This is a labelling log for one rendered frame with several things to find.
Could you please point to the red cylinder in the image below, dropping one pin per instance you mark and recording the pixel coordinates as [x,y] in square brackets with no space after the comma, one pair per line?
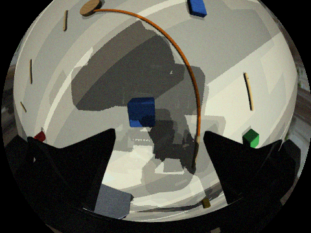
[40,136]

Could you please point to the round wooden disc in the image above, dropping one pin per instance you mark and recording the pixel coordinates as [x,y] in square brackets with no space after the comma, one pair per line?
[88,8]

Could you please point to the small green block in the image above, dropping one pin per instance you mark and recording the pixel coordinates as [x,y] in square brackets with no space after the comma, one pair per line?
[251,138]

